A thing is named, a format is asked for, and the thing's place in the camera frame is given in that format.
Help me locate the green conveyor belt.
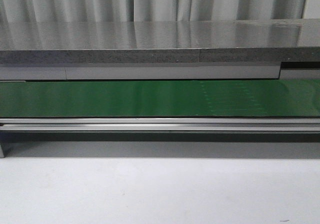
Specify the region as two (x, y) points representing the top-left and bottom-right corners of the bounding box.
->
(0, 79), (320, 118)

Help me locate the grey conveyor back guard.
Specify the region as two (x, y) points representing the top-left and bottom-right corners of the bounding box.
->
(0, 62), (320, 81)

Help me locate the grey granite slab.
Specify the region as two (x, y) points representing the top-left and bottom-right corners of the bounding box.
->
(0, 19), (320, 64)

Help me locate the grey pleated curtain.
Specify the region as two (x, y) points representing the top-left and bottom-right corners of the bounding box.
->
(0, 0), (306, 22)

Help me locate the aluminium conveyor front rail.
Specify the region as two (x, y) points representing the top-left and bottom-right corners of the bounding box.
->
(0, 117), (320, 133)

